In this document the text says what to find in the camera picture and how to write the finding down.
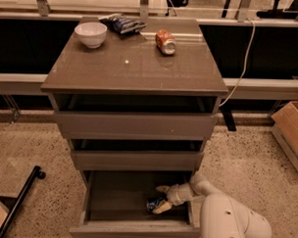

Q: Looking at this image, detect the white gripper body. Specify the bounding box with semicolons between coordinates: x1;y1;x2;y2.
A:
166;183;195;207

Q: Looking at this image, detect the blue pepsi can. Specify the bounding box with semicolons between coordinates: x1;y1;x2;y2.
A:
146;198;166;214

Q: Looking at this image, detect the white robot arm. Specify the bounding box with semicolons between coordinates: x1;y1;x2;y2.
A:
147;171;272;238

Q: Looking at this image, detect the grey middle drawer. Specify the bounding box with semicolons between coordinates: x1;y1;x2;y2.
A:
71;139;204;171

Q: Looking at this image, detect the grey drawer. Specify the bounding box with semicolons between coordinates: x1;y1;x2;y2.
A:
71;139;204;171
70;170;200;238
54;94;217;141

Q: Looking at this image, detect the grey bottom drawer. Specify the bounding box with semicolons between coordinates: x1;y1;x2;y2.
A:
70;170;200;238

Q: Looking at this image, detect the grey top drawer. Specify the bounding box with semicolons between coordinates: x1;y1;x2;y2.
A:
54;94;217;141

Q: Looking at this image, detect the grey drawer cabinet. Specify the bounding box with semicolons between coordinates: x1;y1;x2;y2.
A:
35;14;232;238

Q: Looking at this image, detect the orange soda can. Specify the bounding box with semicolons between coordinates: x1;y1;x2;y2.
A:
155;29;176;55

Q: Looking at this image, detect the black table leg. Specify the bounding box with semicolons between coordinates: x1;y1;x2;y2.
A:
220;104;237;132

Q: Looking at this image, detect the black metal leg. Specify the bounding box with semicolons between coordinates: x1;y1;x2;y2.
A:
0;166;46;238

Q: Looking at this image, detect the cardboard box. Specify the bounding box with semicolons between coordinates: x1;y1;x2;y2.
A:
272;101;298;172

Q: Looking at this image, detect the white ceramic bowl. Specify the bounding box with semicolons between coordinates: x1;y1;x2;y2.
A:
74;22;107;49

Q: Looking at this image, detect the blue chip bag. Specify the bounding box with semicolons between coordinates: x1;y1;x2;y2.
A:
99;14;146;35

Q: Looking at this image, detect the white cable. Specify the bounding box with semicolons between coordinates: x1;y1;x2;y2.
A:
217;17;257;109

